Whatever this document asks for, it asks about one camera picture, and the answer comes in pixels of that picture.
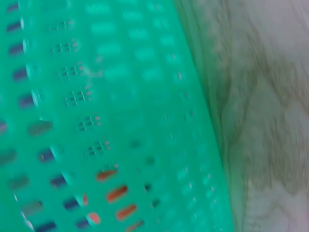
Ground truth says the green plastic perforated basket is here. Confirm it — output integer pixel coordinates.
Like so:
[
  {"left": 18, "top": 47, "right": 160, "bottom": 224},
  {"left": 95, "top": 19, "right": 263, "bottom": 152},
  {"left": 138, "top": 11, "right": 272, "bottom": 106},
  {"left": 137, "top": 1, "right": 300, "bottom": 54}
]
[{"left": 0, "top": 0, "right": 242, "bottom": 232}]

